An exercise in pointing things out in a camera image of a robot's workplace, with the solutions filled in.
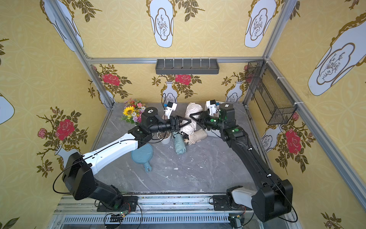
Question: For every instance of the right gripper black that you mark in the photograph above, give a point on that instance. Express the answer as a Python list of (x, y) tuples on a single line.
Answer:
[(203, 119)]

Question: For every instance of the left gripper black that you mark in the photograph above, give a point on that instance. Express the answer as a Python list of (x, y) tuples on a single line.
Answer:
[(175, 124)]

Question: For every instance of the beige umbrella with black handle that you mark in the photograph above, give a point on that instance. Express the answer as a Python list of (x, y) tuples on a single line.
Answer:
[(196, 137)]

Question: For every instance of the mint green umbrella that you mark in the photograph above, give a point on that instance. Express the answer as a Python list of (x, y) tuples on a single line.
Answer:
[(179, 143)]

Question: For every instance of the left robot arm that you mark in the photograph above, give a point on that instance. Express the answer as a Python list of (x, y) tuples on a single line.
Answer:
[(79, 173)]

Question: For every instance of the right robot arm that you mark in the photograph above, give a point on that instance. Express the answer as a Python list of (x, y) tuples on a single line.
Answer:
[(273, 196)]

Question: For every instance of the white storage box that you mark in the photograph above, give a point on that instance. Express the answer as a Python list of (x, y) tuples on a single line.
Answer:
[(214, 133)]

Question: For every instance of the white bowl with dark contents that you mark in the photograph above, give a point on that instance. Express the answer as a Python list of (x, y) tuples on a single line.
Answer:
[(164, 137)]

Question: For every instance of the blue round hand mirror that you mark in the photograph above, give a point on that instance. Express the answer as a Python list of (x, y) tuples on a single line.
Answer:
[(142, 156)]

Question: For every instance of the artificial flowers in white planter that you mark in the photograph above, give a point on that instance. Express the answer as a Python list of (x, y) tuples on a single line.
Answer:
[(133, 110)]

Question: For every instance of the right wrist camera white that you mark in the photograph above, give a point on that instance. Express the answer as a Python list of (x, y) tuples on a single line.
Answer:
[(212, 107)]

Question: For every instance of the dark grey wall shelf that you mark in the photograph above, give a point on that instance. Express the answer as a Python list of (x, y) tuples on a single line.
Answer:
[(187, 66)]

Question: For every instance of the black wire mesh basket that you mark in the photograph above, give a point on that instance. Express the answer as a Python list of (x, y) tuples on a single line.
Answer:
[(274, 101)]

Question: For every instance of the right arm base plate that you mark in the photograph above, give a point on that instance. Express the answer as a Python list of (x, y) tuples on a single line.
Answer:
[(226, 202)]

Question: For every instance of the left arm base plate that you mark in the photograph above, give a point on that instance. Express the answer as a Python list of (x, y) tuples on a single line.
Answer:
[(128, 203)]

